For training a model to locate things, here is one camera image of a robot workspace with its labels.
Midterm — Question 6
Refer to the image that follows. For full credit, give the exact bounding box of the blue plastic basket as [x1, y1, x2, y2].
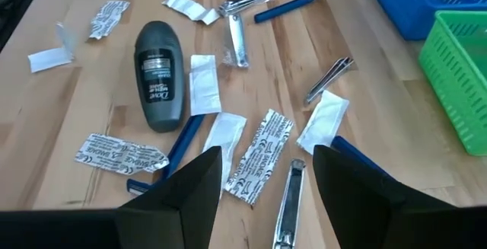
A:
[369, 0, 487, 41]

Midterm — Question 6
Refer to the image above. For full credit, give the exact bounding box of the printed bandage wrapper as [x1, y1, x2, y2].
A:
[224, 107, 295, 206]
[74, 132, 171, 177]

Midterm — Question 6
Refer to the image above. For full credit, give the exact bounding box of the bagged silver nail clipper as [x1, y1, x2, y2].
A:
[217, 0, 272, 18]
[222, 12, 250, 69]

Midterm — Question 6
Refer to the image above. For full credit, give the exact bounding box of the printed adhesive strips wrapper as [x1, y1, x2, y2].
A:
[88, 0, 131, 40]

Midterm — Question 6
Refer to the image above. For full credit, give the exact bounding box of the grey Dove deodorant stick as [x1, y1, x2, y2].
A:
[133, 20, 186, 134]

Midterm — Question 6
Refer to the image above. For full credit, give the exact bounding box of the green plastic basket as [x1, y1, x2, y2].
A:
[418, 10, 487, 157]

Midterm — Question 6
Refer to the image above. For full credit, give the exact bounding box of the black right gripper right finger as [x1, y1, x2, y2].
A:
[313, 145, 456, 249]

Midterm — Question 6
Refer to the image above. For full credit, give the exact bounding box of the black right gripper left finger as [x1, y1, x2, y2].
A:
[115, 146, 223, 249]

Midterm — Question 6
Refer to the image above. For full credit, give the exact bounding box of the white bandage wrapper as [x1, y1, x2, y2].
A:
[161, 0, 221, 26]
[201, 111, 248, 200]
[295, 89, 350, 156]
[27, 21, 77, 74]
[189, 53, 223, 117]

